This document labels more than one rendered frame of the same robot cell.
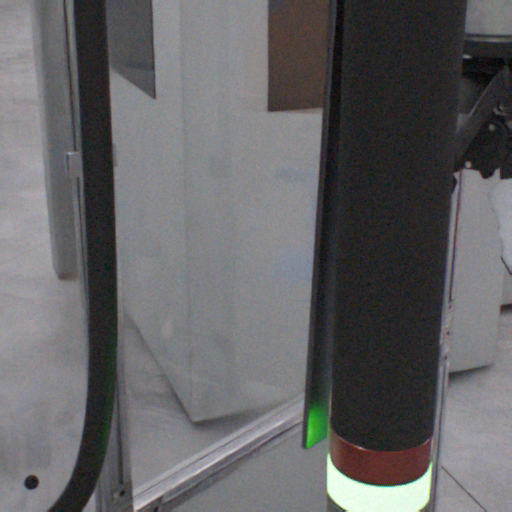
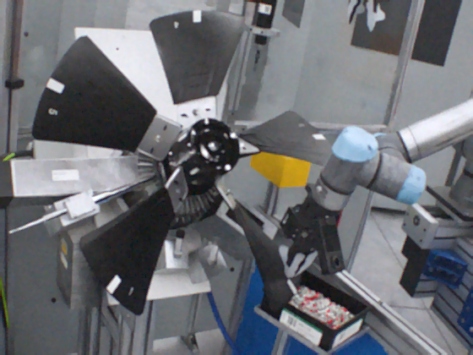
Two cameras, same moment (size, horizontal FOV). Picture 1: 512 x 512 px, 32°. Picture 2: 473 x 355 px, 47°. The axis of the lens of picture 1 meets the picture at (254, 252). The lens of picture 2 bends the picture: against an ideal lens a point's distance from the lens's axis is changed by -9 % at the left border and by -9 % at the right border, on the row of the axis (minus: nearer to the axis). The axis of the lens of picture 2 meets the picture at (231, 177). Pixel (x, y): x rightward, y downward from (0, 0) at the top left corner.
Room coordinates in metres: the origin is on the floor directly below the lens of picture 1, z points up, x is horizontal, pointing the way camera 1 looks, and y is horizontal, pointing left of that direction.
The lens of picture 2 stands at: (-0.92, -0.30, 1.60)
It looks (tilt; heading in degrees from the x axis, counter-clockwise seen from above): 22 degrees down; 13
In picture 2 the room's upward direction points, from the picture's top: 11 degrees clockwise
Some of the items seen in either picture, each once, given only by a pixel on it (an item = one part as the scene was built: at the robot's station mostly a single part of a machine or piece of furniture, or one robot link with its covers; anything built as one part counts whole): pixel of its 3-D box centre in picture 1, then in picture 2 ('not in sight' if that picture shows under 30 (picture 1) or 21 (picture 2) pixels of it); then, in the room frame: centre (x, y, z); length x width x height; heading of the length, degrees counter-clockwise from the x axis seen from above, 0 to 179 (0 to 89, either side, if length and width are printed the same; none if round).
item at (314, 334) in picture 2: not in sight; (314, 309); (0.28, -0.29, 0.85); 0.22 x 0.17 x 0.07; 63
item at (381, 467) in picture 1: (380, 438); not in sight; (0.26, -0.04, 1.62); 0.03 x 0.03 x 0.01
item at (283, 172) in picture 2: not in sight; (279, 164); (0.72, -0.07, 1.02); 0.16 x 0.10 x 0.11; 47
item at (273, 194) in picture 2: not in sight; (273, 194); (0.72, -0.07, 0.92); 0.03 x 0.03 x 0.12; 47
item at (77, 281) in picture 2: not in sight; (78, 262); (0.32, 0.36, 0.73); 0.15 x 0.09 x 0.22; 47
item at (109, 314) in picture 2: not in sight; (118, 330); (0.30, 0.21, 0.56); 0.19 x 0.04 x 0.04; 47
